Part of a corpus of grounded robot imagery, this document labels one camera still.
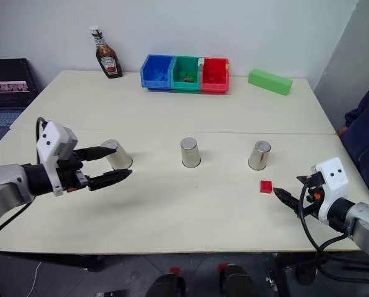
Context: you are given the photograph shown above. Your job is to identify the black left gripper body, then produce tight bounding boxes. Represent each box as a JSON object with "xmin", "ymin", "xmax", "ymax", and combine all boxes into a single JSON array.
[{"xmin": 56, "ymin": 149, "xmax": 91, "ymax": 193}]

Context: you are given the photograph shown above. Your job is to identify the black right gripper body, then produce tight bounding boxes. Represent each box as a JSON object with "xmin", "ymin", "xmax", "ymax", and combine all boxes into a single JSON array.
[{"xmin": 299, "ymin": 171, "xmax": 326, "ymax": 218}]

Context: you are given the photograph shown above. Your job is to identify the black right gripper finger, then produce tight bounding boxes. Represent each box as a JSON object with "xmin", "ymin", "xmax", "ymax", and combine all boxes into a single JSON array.
[
  {"xmin": 295, "ymin": 171, "xmax": 323, "ymax": 187},
  {"xmin": 272, "ymin": 186, "xmax": 300, "ymax": 215}
]

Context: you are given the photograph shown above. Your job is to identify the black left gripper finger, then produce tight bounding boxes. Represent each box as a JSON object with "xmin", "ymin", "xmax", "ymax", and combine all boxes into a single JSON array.
[
  {"xmin": 87, "ymin": 168, "xmax": 134, "ymax": 191},
  {"xmin": 74, "ymin": 146, "xmax": 117, "ymax": 162}
]

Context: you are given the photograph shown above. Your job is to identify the silver metal cup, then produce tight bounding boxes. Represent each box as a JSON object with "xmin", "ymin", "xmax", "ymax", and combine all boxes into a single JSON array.
[
  {"xmin": 180, "ymin": 137, "xmax": 201, "ymax": 168},
  {"xmin": 101, "ymin": 139, "xmax": 134, "ymax": 171},
  {"xmin": 247, "ymin": 140, "xmax": 272, "ymax": 171}
]

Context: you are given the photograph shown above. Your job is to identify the small red cube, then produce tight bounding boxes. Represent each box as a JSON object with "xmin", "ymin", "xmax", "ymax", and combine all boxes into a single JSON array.
[{"xmin": 259, "ymin": 179, "xmax": 274, "ymax": 194}]

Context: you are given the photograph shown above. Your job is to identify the brown ketchup bottle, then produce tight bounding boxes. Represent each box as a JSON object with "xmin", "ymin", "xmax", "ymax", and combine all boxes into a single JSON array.
[{"xmin": 90, "ymin": 25, "xmax": 124, "ymax": 79}]

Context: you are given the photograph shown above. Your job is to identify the blue plastic storage bin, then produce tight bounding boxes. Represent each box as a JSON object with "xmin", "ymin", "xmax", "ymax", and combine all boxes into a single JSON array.
[{"xmin": 139, "ymin": 54, "xmax": 175, "ymax": 92}]

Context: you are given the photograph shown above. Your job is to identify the dark rounded shape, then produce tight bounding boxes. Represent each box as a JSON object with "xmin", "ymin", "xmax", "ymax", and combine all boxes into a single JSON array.
[{"xmin": 220, "ymin": 264, "xmax": 260, "ymax": 297}]

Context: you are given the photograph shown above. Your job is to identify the long green box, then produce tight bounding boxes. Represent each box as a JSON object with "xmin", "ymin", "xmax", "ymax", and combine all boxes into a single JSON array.
[{"xmin": 247, "ymin": 68, "xmax": 294, "ymax": 97}]

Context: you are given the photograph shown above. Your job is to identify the open dark laptop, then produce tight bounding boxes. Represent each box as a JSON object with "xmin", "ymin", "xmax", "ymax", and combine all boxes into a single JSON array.
[{"xmin": 0, "ymin": 58, "xmax": 39, "ymax": 147}]

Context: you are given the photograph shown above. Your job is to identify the green plastic storage bin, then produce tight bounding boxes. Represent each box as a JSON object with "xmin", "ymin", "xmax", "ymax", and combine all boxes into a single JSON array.
[{"xmin": 170, "ymin": 56, "xmax": 204, "ymax": 93}]

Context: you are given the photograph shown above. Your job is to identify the red plastic storage bin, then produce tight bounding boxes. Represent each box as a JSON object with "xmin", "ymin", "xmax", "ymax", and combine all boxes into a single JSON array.
[{"xmin": 200, "ymin": 57, "xmax": 231, "ymax": 95}]

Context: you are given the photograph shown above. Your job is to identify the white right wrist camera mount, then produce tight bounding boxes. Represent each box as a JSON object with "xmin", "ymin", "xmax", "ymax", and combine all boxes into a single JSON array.
[{"xmin": 310, "ymin": 157, "xmax": 349, "ymax": 227}]

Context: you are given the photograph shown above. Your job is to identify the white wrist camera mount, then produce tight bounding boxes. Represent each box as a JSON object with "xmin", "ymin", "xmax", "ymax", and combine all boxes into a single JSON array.
[
  {"xmin": 35, "ymin": 121, "xmax": 79, "ymax": 197},
  {"xmin": 310, "ymin": 157, "xmax": 349, "ymax": 227}
]

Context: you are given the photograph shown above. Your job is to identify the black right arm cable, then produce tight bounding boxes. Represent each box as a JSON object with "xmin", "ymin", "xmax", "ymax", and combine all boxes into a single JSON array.
[{"xmin": 298, "ymin": 184, "xmax": 349, "ymax": 253}]

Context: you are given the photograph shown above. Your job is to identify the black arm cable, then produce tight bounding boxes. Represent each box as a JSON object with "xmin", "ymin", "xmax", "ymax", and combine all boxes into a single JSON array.
[
  {"xmin": 0, "ymin": 116, "xmax": 48, "ymax": 238},
  {"xmin": 298, "ymin": 184, "xmax": 349, "ymax": 253}
]

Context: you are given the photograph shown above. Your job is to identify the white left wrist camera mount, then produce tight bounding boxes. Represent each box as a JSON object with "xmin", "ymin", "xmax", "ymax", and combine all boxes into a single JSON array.
[{"xmin": 35, "ymin": 121, "xmax": 79, "ymax": 197}]

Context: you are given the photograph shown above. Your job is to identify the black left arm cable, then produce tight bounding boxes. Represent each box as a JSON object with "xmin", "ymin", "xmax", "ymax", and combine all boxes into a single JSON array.
[{"xmin": 0, "ymin": 116, "xmax": 48, "ymax": 238}]

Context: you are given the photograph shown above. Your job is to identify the black floor cable bundle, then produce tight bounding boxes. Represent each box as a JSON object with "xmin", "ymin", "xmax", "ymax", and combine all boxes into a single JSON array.
[{"xmin": 295, "ymin": 250, "xmax": 369, "ymax": 297}]

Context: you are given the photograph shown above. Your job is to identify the thin white floor cable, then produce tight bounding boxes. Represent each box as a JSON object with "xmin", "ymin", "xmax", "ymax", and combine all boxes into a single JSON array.
[{"xmin": 28, "ymin": 261, "xmax": 42, "ymax": 295}]

